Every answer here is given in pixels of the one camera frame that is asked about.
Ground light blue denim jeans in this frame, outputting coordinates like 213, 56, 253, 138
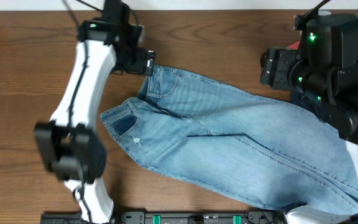
100, 65, 358, 215

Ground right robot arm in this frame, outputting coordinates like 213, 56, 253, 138
260, 7, 358, 223

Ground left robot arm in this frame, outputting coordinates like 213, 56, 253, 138
34, 0, 155, 223

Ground dark navy folded garment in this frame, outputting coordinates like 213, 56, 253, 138
290, 90, 318, 114

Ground black left camera cable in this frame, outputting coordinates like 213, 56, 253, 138
61, 0, 105, 224

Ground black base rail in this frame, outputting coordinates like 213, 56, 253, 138
40, 210, 285, 224

